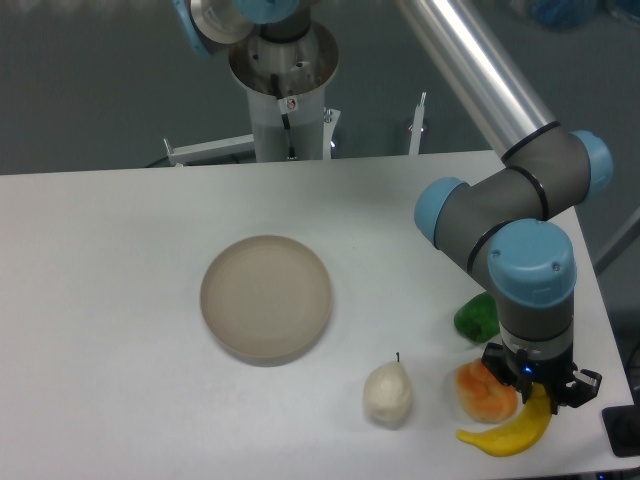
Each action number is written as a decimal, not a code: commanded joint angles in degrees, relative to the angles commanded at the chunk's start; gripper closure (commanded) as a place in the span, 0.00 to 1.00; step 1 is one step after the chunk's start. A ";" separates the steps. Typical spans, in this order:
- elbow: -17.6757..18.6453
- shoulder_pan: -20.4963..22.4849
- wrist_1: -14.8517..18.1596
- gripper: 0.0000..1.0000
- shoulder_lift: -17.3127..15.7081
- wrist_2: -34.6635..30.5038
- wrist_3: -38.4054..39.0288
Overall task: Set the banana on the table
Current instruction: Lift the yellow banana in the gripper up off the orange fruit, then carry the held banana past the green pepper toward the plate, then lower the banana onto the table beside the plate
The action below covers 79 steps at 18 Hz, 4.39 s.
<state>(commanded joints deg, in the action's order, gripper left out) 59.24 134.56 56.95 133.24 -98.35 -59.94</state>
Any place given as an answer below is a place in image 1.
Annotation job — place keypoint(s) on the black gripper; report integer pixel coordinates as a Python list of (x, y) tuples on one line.
[(519, 367)]

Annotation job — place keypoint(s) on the yellow toy banana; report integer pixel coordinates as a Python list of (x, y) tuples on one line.
[(518, 435)]

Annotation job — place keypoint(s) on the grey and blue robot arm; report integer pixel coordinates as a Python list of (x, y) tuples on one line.
[(499, 231)]

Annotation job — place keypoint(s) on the orange toy bread roll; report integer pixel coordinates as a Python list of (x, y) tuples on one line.
[(482, 396)]

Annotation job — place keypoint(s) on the black device at table edge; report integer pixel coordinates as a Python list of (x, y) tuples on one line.
[(622, 427)]

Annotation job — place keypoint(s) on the green toy bell pepper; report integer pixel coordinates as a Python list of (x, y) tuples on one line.
[(477, 320)]

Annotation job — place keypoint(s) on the white toy pear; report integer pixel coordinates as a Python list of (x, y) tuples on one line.
[(387, 396)]

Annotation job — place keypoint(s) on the grey metal table leg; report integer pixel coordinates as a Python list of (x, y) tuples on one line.
[(624, 236)]

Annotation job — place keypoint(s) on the beige round plate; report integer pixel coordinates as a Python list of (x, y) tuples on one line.
[(267, 299)]

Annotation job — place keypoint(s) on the blue plastic bag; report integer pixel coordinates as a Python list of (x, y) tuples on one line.
[(562, 15)]

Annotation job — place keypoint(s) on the white right metal bracket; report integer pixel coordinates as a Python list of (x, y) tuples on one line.
[(417, 127)]

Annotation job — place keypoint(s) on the white metal bracket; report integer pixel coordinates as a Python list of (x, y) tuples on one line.
[(417, 127), (210, 152)]

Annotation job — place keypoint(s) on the white left metal bracket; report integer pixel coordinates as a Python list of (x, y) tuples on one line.
[(210, 152)]

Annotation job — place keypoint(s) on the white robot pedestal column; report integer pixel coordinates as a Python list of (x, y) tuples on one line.
[(285, 87)]

